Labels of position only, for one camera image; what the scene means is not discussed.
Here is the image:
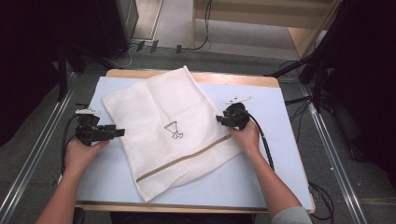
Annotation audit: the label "light blue mat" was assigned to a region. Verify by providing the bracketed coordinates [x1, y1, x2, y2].
[76, 76, 314, 211]

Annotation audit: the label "person's dark clothing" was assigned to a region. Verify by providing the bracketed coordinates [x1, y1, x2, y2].
[110, 212, 256, 224]

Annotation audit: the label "black hanging cable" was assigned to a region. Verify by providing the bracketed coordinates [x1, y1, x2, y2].
[181, 0, 214, 52]

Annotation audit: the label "white floor cable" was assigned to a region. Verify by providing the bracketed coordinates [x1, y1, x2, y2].
[113, 44, 138, 69]

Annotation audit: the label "person's right hand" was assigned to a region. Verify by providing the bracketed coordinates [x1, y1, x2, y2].
[228, 119, 262, 157]

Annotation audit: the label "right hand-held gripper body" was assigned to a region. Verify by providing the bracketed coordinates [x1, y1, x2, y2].
[221, 95, 254, 131]

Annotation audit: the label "wooden table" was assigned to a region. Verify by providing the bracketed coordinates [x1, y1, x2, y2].
[74, 68, 317, 216]

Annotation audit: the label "light wooden shelf unit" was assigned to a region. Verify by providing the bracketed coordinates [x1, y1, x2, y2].
[191, 0, 344, 60]

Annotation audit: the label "thin black floor cables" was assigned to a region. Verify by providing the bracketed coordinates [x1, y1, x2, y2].
[283, 95, 314, 145]

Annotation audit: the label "black metal stand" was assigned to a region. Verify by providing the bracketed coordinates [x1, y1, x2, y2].
[56, 45, 69, 103]

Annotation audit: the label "white mesh laundry bag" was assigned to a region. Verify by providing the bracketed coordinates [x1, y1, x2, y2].
[101, 64, 245, 203]

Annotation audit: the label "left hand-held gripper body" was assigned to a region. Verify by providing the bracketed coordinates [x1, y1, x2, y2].
[75, 107, 107, 147]

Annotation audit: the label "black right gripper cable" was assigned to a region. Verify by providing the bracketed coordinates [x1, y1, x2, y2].
[241, 106, 276, 172]

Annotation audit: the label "black floor cable loop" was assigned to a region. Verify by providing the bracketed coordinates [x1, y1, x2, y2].
[307, 181, 335, 222]

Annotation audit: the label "black tripod stand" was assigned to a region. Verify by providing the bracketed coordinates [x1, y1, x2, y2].
[263, 50, 330, 114]

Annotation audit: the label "black cabinet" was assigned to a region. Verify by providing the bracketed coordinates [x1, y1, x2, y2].
[94, 0, 140, 60]

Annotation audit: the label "person's left hand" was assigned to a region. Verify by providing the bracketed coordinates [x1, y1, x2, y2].
[63, 137, 111, 177]

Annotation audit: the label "metal floor rail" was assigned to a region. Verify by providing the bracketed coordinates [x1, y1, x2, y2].
[299, 83, 370, 224]
[0, 72, 78, 224]

